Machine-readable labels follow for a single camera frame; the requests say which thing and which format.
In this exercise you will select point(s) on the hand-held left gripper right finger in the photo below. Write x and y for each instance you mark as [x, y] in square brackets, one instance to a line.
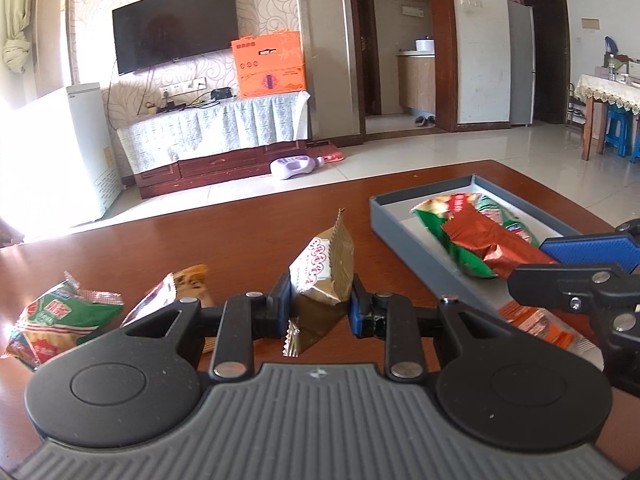
[357, 310]

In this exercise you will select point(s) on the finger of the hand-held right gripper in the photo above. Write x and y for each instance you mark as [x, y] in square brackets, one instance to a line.
[585, 250]
[550, 285]

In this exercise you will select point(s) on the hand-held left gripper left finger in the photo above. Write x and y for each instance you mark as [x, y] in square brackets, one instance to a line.
[282, 305]

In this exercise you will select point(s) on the orange snack packet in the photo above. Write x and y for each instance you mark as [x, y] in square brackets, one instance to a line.
[545, 327]

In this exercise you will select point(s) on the gold snack packet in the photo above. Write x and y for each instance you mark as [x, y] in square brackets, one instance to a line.
[320, 270]

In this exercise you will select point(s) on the grey tray box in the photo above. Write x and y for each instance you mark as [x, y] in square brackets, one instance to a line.
[400, 239]

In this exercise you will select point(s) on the red foil snack packet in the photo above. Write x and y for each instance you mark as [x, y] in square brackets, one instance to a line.
[480, 235]

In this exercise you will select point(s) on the brown and yellow snack packet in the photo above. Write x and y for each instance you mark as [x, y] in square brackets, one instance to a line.
[185, 280]

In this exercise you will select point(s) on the green snack packet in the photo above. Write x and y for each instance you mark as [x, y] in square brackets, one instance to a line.
[55, 320]
[429, 220]

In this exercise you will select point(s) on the blue plastic stool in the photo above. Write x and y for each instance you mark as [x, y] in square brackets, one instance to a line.
[617, 130]
[636, 145]

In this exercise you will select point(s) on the white and purple bottle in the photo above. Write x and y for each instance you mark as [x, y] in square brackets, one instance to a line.
[295, 167]

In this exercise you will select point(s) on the dark wooden TV cabinet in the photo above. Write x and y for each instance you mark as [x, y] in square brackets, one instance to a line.
[225, 165]

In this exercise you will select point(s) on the red floor item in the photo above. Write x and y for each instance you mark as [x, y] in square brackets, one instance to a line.
[330, 154]

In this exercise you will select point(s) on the lace table cover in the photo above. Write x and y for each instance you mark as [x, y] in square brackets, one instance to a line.
[610, 92]

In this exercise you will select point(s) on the cabinet with lace cloth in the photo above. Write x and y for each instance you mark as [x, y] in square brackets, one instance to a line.
[210, 125]

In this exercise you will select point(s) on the silver refrigerator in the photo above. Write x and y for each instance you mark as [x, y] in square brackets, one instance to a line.
[522, 60]

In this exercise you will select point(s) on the black set-top box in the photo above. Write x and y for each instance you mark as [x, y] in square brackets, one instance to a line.
[221, 94]

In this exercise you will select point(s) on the black power strip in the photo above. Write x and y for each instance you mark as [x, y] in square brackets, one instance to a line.
[171, 107]

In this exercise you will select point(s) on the wooden kitchen counter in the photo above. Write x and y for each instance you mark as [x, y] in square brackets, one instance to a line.
[415, 85]

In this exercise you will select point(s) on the orange cardboard box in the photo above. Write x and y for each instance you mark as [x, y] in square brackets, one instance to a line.
[270, 65]

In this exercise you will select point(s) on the brown wooden door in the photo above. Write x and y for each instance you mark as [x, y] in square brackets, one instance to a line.
[370, 60]

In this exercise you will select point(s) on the white pot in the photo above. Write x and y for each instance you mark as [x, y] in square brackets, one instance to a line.
[424, 44]

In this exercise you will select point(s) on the white chest freezer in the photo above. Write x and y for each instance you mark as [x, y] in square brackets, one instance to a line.
[65, 160]

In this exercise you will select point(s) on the black television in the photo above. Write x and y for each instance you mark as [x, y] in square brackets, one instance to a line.
[175, 30]

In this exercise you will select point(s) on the beige curtain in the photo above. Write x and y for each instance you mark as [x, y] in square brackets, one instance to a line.
[17, 10]

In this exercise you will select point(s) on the white wall socket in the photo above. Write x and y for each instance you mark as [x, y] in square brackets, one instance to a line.
[196, 84]
[166, 92]

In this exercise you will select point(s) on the white wall switch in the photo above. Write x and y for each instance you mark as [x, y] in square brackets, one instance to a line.
[471, 2]

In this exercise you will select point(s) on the white wall-mounted box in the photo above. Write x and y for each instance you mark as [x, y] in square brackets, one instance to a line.
[412, 11]

